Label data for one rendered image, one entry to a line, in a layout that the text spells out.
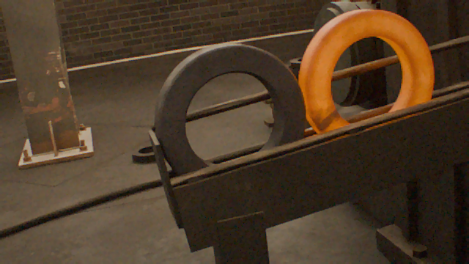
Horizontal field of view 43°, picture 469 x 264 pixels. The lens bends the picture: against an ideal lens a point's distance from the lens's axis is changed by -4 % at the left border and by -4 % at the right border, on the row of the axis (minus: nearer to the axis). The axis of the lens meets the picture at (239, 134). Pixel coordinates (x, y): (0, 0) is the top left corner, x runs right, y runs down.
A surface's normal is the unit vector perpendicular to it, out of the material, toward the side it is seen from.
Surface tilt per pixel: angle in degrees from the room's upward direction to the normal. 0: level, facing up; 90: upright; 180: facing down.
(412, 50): 90
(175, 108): 90
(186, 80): 90
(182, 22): 90
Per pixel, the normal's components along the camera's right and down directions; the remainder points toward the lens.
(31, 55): 0.25, 0.23
